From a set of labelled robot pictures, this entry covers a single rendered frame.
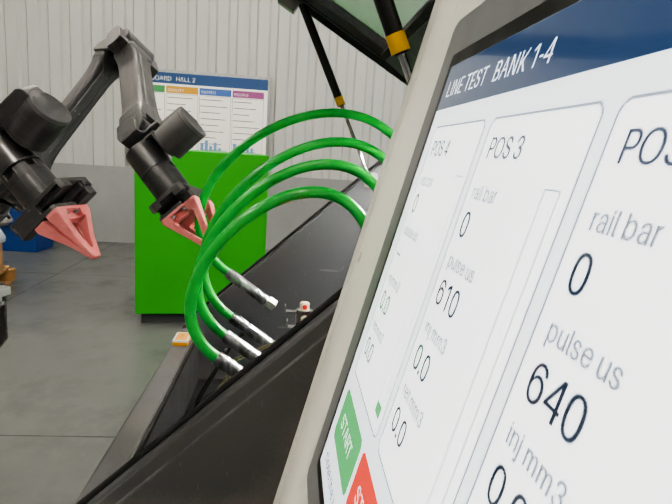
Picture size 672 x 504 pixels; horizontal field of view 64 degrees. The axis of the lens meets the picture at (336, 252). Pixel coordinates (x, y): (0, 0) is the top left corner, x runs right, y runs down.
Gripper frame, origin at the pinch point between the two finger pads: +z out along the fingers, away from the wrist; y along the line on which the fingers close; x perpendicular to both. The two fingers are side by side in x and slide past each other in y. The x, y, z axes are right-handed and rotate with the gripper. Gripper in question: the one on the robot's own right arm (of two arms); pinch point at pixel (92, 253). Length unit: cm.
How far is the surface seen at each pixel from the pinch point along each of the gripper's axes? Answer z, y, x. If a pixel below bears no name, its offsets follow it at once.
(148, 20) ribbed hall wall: -343, -106, 593
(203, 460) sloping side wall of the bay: 28.6, 5.3, -17.6
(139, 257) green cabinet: -65, -159, 291
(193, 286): 13.6, 12.5, -8.5
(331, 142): 9.2, 33.2, 10.8
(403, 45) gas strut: 10.2, 46.8, -11.4
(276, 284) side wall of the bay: 19, -1, 48
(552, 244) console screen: 24, 43, -49
